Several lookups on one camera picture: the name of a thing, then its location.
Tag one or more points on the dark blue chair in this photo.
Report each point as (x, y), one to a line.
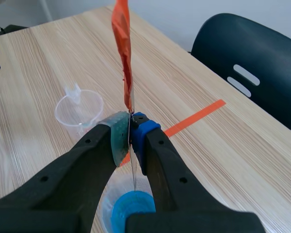
(252, 63)

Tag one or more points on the clear beaker with blue liquid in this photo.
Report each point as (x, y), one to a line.
(128, 206)

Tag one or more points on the grey metal plate orange strip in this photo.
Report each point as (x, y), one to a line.
(123, 48)

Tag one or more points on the empty clear plastic beaker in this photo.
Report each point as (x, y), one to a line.
(78, 109)

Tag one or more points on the black bag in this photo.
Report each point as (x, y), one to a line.
(11, 28)

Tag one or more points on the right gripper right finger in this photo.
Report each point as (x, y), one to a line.
(174, 184)

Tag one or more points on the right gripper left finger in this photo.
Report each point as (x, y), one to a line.
(70, 174)

